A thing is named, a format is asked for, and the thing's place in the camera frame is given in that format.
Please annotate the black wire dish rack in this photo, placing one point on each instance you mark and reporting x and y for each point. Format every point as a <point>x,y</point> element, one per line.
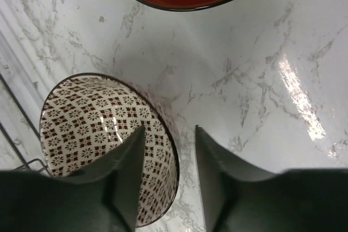
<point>20,145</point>

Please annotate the patterned beige bowl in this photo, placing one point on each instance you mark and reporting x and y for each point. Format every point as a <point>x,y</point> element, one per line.
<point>87,115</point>

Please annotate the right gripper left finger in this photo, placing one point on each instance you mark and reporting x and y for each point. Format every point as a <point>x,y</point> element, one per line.
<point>102,196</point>

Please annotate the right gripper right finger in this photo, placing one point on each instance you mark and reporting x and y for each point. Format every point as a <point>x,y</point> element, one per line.
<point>239,196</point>

